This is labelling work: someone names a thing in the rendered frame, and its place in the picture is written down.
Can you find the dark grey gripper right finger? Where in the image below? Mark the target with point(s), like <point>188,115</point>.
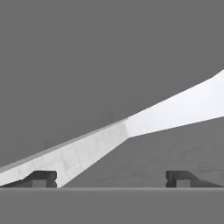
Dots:
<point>178,175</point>

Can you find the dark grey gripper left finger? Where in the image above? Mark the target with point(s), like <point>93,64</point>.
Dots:
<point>43,175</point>

